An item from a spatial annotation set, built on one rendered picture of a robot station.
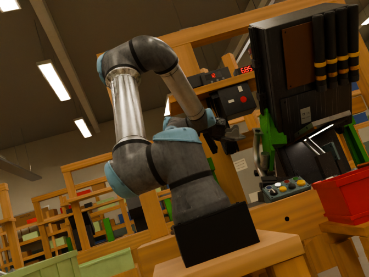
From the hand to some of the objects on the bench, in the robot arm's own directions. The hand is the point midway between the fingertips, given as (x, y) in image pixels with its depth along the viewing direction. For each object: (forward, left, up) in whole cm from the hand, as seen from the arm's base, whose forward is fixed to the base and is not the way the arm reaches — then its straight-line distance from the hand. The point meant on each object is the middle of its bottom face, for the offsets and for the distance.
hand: (242, 138), depth 152 cm
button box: (-24, +2, -32) cm, 40 cm away
